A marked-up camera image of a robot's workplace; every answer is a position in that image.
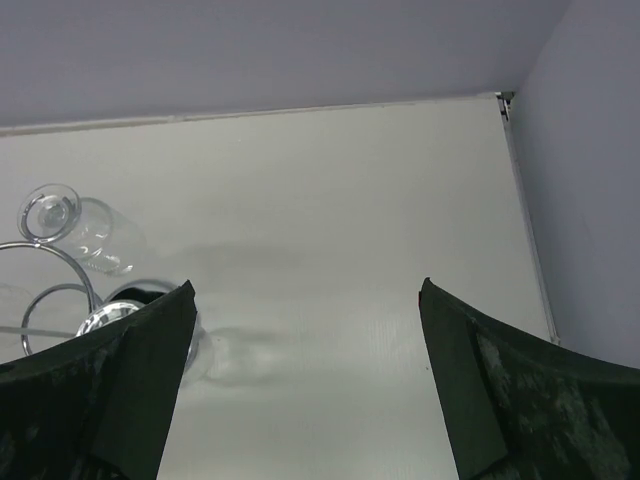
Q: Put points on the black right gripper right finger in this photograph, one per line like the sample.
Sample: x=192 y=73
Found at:
x=519 y=407

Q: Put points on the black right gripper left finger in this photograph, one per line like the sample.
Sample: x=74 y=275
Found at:
x=99 y=406

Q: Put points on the clear wine glass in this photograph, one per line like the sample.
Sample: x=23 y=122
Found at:
x=93 y=233
x=168 y=312

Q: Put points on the chrome wine glass rack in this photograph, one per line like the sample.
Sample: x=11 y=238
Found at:
x=45 y=295

